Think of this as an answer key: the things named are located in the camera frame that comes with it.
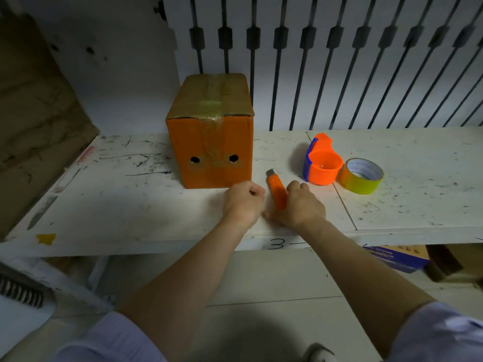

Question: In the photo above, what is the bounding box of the person's right hand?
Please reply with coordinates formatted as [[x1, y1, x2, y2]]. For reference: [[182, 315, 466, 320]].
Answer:
[[262, 180, 327, 232]]

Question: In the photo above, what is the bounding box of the person's left forearm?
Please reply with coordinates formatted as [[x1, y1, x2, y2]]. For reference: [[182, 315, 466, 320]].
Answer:
[[119, 216, 250, 351]]

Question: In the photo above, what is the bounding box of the red label sticker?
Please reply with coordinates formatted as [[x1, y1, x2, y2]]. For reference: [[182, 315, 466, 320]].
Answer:
[[75, 145, 96, 164]]

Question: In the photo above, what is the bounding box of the brown cardboard sheet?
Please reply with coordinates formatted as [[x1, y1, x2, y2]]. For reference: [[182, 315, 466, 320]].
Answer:
[[0, 9, 101, 240]]

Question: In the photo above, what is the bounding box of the orange utility knife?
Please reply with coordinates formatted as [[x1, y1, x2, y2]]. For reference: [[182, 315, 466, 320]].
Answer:
[[266, 168, 289, 212]]

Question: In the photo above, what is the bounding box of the white right sleeve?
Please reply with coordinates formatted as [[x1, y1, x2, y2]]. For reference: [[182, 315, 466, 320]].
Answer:
[[386, 301, 483, 362]]

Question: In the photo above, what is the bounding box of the yellow tape roll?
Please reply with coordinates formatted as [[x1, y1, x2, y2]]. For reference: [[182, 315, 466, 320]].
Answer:
[[339, 157, 385, 195]]

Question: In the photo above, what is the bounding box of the orange cardboard box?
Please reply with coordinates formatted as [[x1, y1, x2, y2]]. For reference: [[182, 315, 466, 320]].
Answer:
[[165, 73, 255, 190]]

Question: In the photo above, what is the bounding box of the person's right forearm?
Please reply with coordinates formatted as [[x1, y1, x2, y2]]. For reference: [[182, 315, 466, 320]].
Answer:
[[301, 214, 438, 358]]

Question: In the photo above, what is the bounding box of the orange blue tape dispenser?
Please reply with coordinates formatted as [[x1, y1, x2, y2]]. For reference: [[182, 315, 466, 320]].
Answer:
[[302, 133, 344, 186]]

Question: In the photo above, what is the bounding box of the person's left hand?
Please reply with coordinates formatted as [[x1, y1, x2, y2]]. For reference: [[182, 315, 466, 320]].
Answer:
[[221, 180, 266, 230]]

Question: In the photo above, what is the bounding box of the white appliance with vent grille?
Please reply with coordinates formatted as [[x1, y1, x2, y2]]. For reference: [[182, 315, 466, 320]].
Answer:
[[0, 273, 57, 357]]

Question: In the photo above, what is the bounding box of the blue and tan flat box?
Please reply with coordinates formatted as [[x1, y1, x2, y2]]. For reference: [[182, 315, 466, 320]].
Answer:
[[364, 244, 430, 275]]

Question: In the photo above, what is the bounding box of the white shoe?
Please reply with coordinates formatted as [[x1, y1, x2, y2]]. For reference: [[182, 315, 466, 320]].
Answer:
[[307, 342, 337, 362]]

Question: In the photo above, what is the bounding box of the dark brown carton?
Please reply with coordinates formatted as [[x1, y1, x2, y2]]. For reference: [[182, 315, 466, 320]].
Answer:
[[426, 244, 483, 289]]

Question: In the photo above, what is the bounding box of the white perforated shelf post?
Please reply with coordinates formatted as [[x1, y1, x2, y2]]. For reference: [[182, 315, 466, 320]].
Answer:
[[0, 256, 114, 313]]

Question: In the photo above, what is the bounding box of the white left sleeve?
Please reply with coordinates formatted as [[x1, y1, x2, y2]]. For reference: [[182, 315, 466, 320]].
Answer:
[[52, 311, 169, 362]]

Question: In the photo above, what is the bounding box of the white sleeve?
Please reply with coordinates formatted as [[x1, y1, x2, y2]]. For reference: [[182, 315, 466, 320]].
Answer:
[[52, 311, 169, 362], [386, 301, 483, 362]]

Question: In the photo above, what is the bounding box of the white slotted radiator panel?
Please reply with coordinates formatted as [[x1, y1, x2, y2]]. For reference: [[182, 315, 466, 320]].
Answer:
[[162, 0, 483, 132]]

